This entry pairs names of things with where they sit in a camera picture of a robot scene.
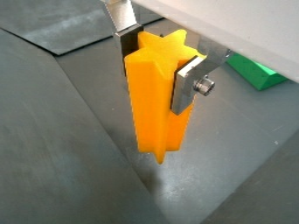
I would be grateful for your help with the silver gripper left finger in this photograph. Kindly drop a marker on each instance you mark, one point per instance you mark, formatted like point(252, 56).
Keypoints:
point(126, 27)

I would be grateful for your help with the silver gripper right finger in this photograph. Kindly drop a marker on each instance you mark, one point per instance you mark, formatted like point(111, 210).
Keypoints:
point(191, 75)

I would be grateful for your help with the orange star-shaped prism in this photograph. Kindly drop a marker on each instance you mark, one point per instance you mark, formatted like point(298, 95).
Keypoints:
point(150, 68)

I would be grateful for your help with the green shape sorter board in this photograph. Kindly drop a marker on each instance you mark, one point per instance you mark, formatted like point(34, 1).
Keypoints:
point(260, 75)

